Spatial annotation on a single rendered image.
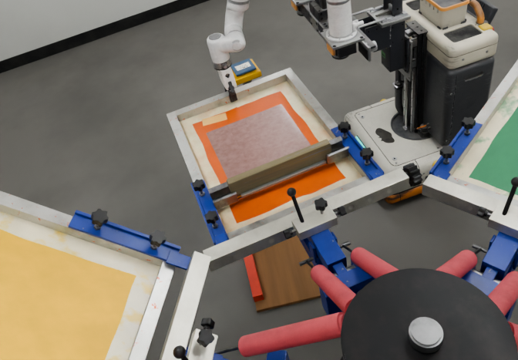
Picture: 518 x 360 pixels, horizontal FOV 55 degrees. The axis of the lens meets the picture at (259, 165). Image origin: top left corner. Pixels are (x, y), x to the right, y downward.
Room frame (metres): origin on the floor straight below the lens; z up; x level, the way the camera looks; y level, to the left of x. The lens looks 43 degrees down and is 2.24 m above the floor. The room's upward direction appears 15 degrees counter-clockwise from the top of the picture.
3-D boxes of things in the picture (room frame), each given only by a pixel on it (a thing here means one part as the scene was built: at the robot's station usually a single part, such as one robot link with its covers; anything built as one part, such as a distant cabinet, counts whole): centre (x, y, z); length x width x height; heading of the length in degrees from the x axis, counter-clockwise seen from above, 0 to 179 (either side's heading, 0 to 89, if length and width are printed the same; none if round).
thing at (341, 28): (1.80, -0.48, 1.21); 0.16 x 0.13 x 0.15; 96
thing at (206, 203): (1.16, 0.20, 0.98); 0.30 x 0.05 x 0.07; 10
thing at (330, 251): (0.89, -0.13, 1.02); 0.17 x 0.06 x 0.05; 10
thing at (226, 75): (1.81, 0.04, 1.09); 0.10 x 0.08 x 0.11; 10
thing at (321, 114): (1.44, -0.03, 0.97); 0.79 x 0.58 x 0.04; 10
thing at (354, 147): (1.26, -0.34, 0.98); 0.30 x 0.05 x 0.07; 10
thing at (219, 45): (1.80, 0.00, 1.22); 0.15 x 0.10 x 0.11; 89
